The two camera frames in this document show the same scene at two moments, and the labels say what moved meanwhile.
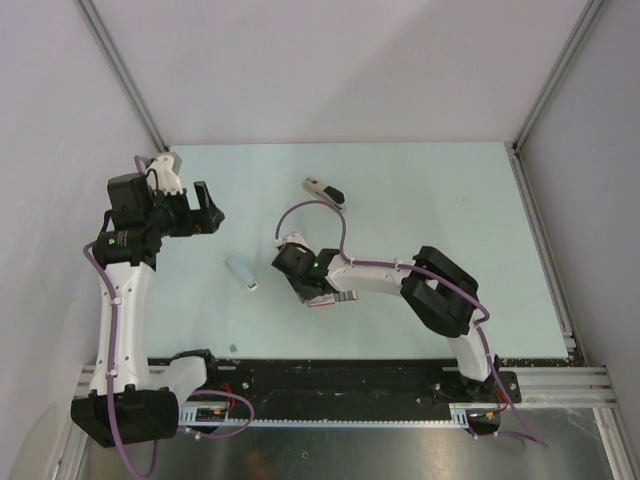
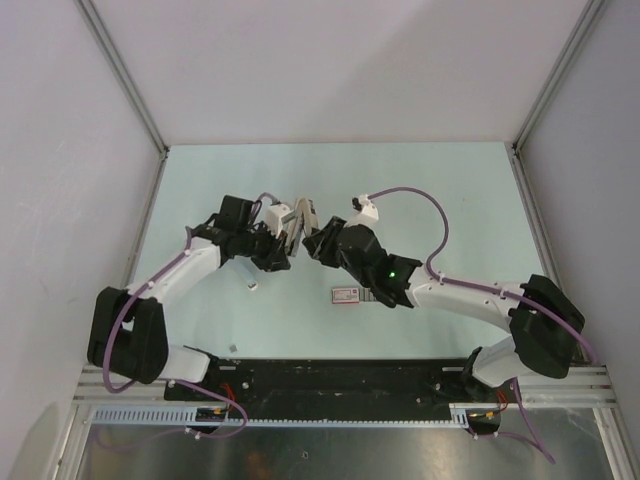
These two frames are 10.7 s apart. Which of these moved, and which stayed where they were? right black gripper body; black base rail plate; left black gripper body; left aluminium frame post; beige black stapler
Moved: beige black stapler; left black gripper body; right black gripper body
Stayed: black base rail plate; left aluminium frame post
